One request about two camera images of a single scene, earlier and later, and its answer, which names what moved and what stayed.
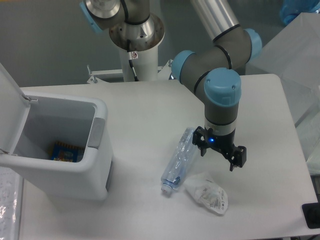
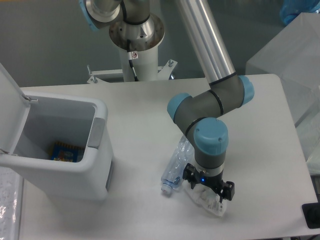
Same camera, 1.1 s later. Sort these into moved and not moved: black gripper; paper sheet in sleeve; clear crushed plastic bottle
Moved: black gripper
Not moved: clear crushed plastic bottle; paper sheet in sleeve
